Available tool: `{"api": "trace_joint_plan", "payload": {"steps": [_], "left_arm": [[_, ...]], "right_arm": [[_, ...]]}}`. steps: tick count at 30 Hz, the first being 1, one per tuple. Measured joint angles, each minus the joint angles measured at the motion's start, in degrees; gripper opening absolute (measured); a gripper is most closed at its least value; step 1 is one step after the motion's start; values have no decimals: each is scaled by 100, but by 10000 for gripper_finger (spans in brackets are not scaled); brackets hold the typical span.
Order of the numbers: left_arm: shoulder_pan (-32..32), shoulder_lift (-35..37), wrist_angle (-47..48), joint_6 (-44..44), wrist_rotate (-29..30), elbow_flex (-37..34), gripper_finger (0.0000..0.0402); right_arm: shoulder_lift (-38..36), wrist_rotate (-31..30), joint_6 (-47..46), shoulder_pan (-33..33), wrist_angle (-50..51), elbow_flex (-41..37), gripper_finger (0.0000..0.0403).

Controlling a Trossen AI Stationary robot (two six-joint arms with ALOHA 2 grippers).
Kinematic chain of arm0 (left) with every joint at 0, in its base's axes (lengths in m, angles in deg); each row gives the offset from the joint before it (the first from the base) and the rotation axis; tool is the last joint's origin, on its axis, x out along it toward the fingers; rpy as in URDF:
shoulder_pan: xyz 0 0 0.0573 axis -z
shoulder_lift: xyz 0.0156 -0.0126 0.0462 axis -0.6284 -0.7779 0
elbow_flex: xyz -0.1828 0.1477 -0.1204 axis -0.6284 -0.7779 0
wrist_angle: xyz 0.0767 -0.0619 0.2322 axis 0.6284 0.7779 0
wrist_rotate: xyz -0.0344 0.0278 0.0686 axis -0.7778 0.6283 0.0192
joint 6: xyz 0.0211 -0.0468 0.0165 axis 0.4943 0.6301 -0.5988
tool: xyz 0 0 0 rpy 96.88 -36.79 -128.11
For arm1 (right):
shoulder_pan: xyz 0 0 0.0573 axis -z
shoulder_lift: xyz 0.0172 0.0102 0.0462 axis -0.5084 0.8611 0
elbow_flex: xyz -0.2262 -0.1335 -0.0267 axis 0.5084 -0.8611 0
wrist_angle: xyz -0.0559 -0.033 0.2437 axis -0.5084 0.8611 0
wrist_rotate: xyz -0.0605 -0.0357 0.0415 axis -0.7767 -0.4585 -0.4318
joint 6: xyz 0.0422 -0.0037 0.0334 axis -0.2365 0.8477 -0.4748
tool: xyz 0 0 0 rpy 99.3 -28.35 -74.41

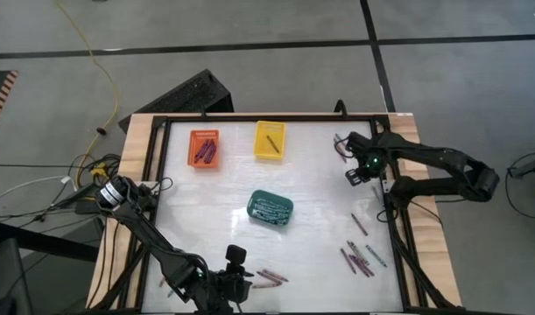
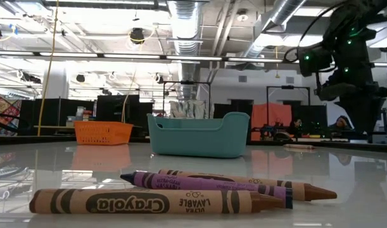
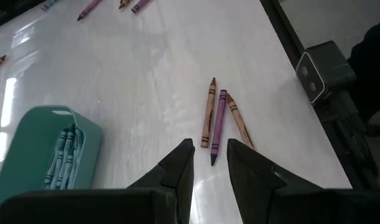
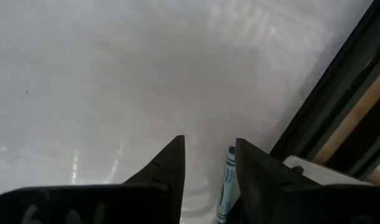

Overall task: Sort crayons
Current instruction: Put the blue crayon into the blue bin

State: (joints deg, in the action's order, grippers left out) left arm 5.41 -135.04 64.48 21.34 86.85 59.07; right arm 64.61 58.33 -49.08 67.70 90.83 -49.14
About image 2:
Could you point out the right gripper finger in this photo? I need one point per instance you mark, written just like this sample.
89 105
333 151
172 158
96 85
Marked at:
372 114
353 114

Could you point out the brown crayon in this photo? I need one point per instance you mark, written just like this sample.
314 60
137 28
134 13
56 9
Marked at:
310 192
133 201
299 147

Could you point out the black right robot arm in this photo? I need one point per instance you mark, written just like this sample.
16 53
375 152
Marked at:
364 12

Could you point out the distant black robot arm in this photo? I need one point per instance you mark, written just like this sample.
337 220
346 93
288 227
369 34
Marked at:
277 136

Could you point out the person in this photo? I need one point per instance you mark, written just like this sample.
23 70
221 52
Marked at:
296 125
339 122

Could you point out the gray equipment box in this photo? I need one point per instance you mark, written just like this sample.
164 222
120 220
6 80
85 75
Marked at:
386 138

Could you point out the long white light bar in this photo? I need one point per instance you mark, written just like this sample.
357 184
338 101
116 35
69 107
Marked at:
255 60
193 58
69 54
386 64
133 56

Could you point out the orange partition panel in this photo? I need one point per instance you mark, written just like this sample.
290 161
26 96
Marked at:
259 111

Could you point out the round white ceiling sensor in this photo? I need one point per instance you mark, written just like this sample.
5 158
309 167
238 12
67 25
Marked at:
242 16

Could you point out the teal plastic bin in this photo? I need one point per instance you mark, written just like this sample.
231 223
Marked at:
196 142

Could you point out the white crumpled plastic cover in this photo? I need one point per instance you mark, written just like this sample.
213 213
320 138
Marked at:
188 109

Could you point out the purple crayon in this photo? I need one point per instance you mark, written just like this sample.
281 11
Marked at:
196 183

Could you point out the black hanging spotlight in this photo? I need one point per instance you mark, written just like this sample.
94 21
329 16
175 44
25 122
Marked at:
80 78
159 78

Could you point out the black round hanging device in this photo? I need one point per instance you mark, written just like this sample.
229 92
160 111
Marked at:
137 35

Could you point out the orange plastic basket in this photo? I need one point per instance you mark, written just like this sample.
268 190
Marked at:
103 134

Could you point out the white bottle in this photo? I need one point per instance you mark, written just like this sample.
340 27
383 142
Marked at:
80 111

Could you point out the colourful patterned quilt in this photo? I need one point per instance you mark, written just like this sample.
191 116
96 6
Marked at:
6 106

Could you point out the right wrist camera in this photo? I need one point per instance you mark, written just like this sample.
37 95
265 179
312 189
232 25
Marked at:
313 60

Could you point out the square wall vent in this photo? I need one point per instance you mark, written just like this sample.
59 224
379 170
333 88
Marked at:
242 78
289 79

